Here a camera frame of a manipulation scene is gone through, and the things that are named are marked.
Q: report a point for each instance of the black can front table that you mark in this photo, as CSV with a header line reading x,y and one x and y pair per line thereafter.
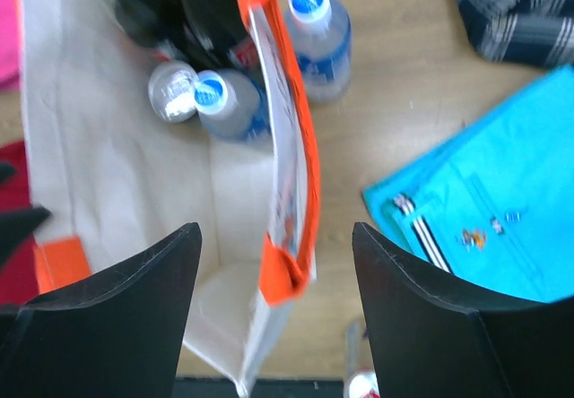
x,y
171,91

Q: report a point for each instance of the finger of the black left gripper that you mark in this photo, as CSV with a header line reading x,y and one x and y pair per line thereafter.
x,y
6,171
17,226

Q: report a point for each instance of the cola glass bottle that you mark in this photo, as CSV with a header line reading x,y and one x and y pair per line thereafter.
x,y
153,24

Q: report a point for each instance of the red folded cloth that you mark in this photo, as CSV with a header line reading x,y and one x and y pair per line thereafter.
x,y
18,273

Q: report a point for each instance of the silver can front table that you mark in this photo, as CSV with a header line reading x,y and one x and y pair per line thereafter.
x,y
362,384

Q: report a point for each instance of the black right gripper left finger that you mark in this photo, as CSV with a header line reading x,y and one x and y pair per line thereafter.
x,y
116,333

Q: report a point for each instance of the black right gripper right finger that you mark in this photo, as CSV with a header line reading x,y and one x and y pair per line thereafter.
x,y
433,334

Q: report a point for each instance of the teal folded shorts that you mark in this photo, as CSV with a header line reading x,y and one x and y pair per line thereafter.
x,y
493,205

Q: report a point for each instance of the beige canvas tote bag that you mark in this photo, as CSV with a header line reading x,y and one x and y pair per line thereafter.
x,y
119,179

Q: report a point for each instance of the plaid navy white shirt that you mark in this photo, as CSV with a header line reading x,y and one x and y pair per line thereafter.
x,y
528,32

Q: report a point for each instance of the clear water bottle blue label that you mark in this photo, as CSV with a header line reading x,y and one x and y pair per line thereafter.
x,y
231,106

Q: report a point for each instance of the pink folded cloth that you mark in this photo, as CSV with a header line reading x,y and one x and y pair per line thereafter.
x,y
10,44

